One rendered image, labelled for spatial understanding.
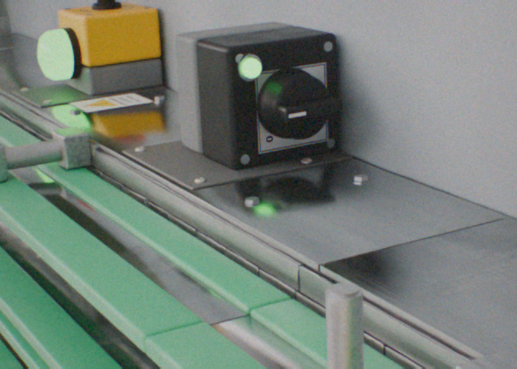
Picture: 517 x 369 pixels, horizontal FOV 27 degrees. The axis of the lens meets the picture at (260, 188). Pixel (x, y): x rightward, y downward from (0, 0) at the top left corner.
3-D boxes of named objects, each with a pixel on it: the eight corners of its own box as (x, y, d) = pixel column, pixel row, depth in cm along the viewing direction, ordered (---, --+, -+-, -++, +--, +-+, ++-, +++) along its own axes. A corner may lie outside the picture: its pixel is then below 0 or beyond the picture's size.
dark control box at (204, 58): (286, 128, 78) (180, 147, 74) (281, 19, 76) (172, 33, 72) (348, 151, 71) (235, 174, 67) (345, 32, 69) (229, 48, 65)
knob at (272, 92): (318, 131, 70) (346, 142, 67) (258, 142, 68) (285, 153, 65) (316, 63, 69) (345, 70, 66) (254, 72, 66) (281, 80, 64)
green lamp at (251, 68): (259, 76, 66) (242, 78, 66) (258, 57, 66) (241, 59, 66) (264, 77, 66) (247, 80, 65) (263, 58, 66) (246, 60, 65)
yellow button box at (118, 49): (138, 74, 101) (63, 86, 98) (132, -5, 99) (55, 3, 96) (169, 86, 95) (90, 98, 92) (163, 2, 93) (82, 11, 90)
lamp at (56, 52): (67, 74, 96) (34, 78, 95) (62, 25, 95) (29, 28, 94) (84, 81, 93) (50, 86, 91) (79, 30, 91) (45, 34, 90)
